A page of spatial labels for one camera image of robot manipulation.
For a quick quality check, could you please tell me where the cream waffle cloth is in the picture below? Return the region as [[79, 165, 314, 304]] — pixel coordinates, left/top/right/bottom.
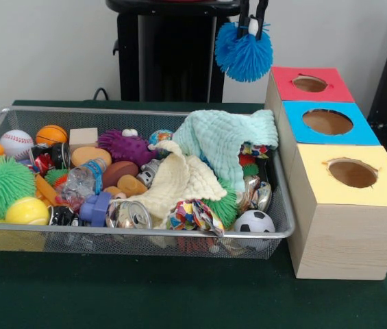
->
[[124, 140, 228, 230]]

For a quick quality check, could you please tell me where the orange basketball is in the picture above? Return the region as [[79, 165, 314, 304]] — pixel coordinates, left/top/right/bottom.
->
[[35, 124, 69, 147]]

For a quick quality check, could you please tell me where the white baseball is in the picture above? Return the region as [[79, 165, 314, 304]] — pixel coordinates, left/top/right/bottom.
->
[[0, 130, 35, 160]]

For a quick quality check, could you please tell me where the silver wire mesh bin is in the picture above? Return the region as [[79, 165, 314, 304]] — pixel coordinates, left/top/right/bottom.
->
[[0, 106, 296, 260]]

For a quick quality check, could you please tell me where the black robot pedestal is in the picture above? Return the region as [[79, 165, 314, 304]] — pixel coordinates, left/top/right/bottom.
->
[[105, 0, 251, 103]]

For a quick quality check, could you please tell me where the purple fuzzy toy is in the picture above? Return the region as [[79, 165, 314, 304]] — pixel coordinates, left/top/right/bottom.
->
[[97, 129, 158, 167]]

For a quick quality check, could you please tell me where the wooden box with three holes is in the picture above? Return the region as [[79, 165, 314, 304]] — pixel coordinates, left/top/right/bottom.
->
[[263, 66, 387, 281]]

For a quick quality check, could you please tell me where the black and white soccer ball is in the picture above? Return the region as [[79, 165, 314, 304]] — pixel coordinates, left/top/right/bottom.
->
[[234, 209, 276, 234]]

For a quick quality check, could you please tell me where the green fuzzy ball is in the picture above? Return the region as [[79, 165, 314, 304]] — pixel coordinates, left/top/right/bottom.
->
[[0, 156, 36, 219]]

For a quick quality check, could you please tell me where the brown toy football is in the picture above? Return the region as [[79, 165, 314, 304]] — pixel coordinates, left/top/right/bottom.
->
[[102, 160, 140, 188]]

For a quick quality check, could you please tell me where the mint green waffle cloth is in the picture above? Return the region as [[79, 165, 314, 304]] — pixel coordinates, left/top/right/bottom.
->
[[171, 109, 279, 191]]

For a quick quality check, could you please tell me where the yellow tennis ball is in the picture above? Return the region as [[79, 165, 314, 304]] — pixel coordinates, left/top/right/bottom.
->
[[4, 197, 50, 226]]

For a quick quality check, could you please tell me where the crushed clear plastic bottle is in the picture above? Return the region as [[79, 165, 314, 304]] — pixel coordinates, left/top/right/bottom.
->
[[55, 158, 109, 203]]

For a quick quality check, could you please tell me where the dark green table cloth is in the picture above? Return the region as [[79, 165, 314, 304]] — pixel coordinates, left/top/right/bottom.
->
[[0, 99, 387, 329]]

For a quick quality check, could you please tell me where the black cable loop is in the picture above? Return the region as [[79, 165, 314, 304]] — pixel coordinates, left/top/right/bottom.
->
[[92, 87, 112, 101]]

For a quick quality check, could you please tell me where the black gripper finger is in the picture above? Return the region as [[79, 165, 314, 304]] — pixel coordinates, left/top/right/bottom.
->
[[239, 0, 251, 36], [254, 0, 269, 35]]

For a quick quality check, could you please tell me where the blue fuzzy ball with eyes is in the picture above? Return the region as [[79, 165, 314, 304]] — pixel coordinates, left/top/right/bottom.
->
[[214, 16, 274, 83]]

